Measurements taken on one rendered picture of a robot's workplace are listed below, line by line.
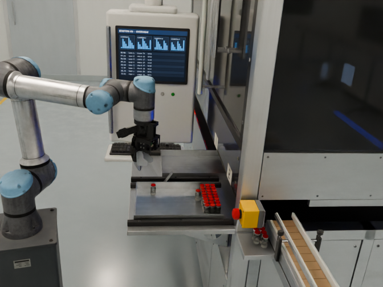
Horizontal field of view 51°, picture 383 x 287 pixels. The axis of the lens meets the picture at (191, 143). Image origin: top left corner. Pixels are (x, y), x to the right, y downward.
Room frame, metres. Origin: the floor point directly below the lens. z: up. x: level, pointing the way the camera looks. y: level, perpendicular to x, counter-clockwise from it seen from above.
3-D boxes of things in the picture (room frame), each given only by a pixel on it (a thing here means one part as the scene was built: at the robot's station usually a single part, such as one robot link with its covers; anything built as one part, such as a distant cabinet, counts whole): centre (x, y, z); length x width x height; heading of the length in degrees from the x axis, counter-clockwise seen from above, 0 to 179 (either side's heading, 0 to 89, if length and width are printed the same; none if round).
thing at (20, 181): (1.31, 0.65, 0.96); 0.13 x 0.12 x 0.14; 169
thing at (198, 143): (2.27, -0.06, 0.73); 1.98 x 0.01 x 0.25; 7
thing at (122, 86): (1.35, 0.28, 1.36); 0.11 x 0.11 x 0.08; 79
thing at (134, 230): (1.57, 0.02, 0.87); 0.70 x 0.48 x 0.02; 7
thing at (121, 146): (2.08, 0.26, 0.82); 0.40 x 0.14 x 0.02; 95
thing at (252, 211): (1.18, -0.22, 1.00); 0.08 x 0.07 x 0.07; 97
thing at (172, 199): (1.40, 0.04, 0.90); 0.34 x 0.26 x 0.04; 97
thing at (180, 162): (1.75, -0.03, 0.90); 0.34 x 0.26 x 0.04; 97
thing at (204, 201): (1.41, -0.06, 0.91); 0.18 x 0.02 x 0.05; 6
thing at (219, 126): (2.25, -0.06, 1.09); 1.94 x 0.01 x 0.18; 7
